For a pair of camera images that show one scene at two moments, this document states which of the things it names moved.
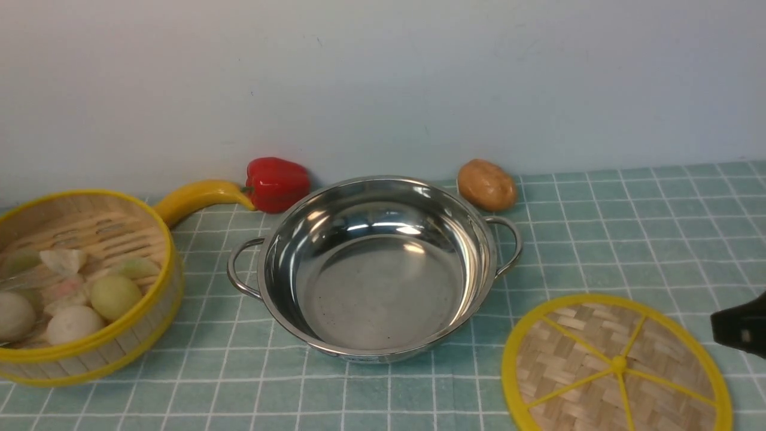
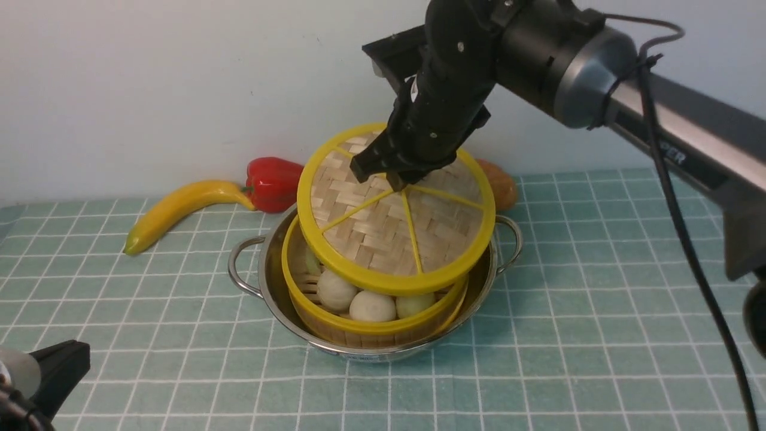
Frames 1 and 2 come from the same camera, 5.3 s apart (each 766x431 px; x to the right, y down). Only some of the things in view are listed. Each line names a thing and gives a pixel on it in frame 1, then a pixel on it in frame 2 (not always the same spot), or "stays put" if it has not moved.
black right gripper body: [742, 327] → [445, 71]
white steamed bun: [17, 318] → [334, 293]
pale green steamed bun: [114, 296] → [406, 305]
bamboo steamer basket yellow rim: [91, 284] → [334, 327]
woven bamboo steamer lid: [600, 362] → [369, 236]
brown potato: [486, 185] stays put
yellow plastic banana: [190, 195] stays put
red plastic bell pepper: [276, 185] stays put
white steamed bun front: [73, 324] → [372, 306]
